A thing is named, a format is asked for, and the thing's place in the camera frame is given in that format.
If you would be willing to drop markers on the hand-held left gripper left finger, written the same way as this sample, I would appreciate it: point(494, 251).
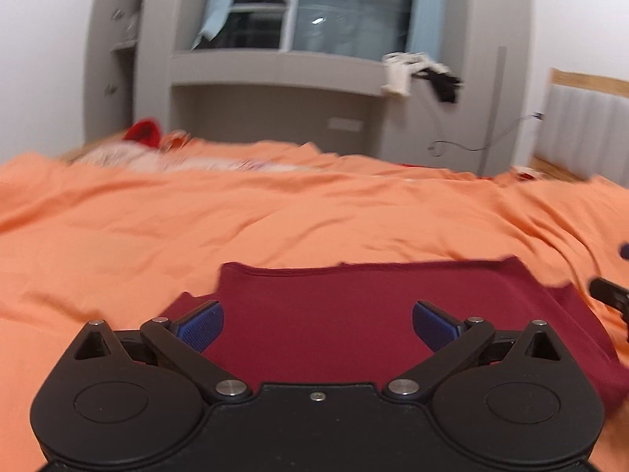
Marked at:
point(201, 327)

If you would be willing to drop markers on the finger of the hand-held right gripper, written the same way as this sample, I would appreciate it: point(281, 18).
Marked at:
point(625, 250)
point(612, 295)

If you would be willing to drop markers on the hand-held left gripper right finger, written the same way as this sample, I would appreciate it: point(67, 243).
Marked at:
point(435, 327)

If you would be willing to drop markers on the dark red sweater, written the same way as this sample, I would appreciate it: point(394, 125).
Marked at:
point(324, 314)

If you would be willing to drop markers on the orange blanket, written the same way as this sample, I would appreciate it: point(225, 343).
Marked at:
point(196, 216)

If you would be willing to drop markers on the grey padded wooden headboard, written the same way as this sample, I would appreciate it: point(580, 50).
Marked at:
point(585, 123)

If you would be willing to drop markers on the patterned bed sheet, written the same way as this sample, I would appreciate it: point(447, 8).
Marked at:
point(147, 160)

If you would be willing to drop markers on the red cloth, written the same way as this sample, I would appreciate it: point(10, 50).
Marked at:
point(143, 132)

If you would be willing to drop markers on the black garment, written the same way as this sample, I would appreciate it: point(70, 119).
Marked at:
point(444, 83)

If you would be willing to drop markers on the white garment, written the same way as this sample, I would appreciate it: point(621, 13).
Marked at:
point(399, 76)

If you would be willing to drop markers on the grey closed wardrobe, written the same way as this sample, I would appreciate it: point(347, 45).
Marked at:
point(476, 34)

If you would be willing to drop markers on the grey window sill cabinet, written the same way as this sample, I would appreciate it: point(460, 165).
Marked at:
point(275, 69)

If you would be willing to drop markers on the grey wardrobe with open door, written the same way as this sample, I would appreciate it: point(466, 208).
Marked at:
point(147, 59)

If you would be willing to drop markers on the dark item on sill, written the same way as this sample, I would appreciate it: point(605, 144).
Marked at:
point(204, 43)

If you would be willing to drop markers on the light blue curtain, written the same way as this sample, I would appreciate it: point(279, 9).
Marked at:
point(218, 0)
point(425, 10)

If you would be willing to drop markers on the large window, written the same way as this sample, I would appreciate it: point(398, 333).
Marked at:
point(344, 5)

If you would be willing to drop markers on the white wall socket plate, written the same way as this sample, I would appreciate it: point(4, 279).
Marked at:
point(345, 124)

